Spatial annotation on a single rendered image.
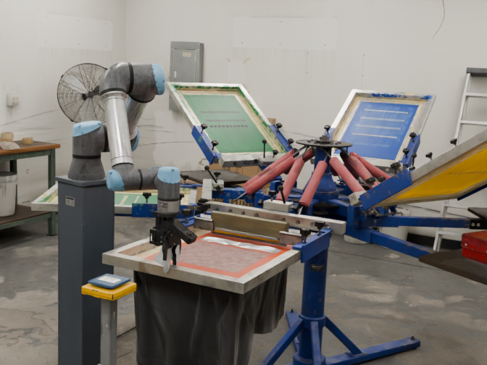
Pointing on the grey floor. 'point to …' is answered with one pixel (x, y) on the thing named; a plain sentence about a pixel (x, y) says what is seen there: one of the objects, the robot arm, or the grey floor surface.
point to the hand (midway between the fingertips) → (171, 269)
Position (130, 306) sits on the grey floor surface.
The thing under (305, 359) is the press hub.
